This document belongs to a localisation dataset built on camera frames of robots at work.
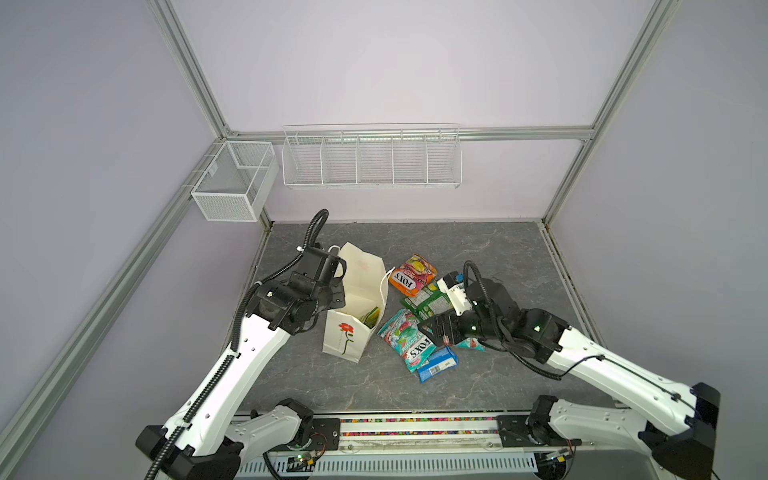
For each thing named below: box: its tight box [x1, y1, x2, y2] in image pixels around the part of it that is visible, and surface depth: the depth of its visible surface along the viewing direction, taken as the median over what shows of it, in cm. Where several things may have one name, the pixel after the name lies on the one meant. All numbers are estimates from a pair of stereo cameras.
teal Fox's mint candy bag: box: [377, 309, 437, 373], surface depth 87 cm
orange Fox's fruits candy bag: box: [388, 254, 438, 297], surface depth 104 cm
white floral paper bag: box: [322, 242, 388, 363], surface depth 79 cm
